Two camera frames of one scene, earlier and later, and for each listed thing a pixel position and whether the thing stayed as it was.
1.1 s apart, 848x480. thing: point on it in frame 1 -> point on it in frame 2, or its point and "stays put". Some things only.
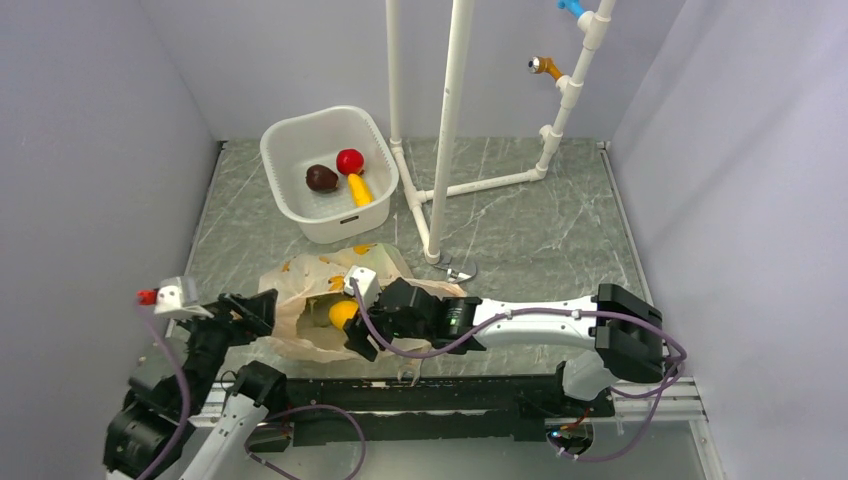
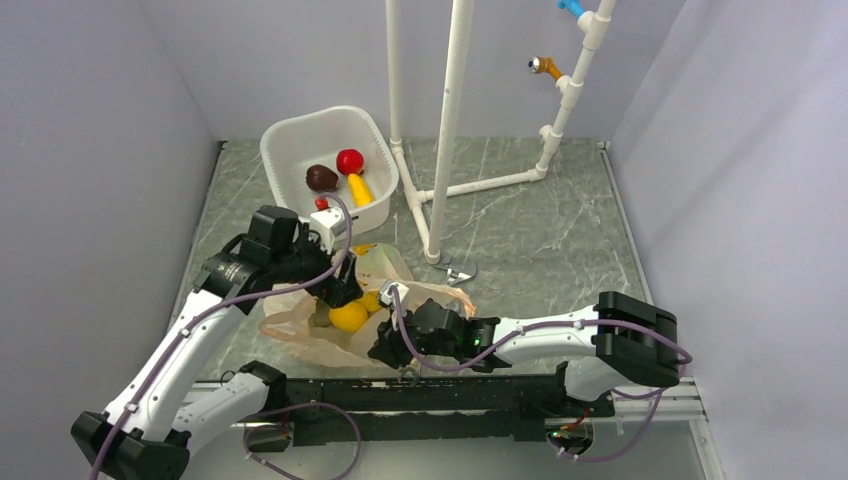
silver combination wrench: x=413 y=362 stays put
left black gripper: x=257 y=312 -> x=340 y=290
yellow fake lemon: x=341 y=310 stays put
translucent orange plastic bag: x=301 y=326 stays put
